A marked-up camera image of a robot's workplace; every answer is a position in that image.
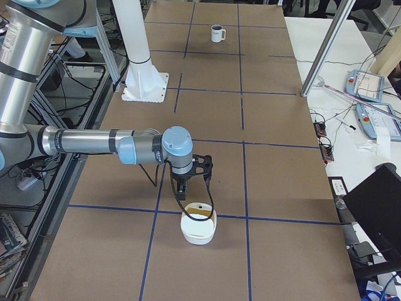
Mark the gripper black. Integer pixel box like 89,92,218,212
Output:
171,172,192,200

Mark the white ribbed mug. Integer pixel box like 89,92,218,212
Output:
211,24,226,43

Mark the white bowl with lid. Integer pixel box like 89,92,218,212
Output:
180,203,217,245

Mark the stack of books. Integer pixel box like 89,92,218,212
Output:
1,211,28,281

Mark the black monitor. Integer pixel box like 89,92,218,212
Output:
343,165,400,260

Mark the near teach pendant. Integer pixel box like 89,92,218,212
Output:
356,103,400,142

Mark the teach pendant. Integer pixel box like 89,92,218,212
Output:
345,69,385,103
356,103,400,142

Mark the far teach pendant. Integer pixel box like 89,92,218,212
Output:
345,69,385,103

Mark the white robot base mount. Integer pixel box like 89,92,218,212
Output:
113,0,169,103

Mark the aluminium side frame rack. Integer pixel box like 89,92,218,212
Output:
1,30,125,300

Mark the aluminium frame post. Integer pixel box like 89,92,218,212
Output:
301,0,355,98

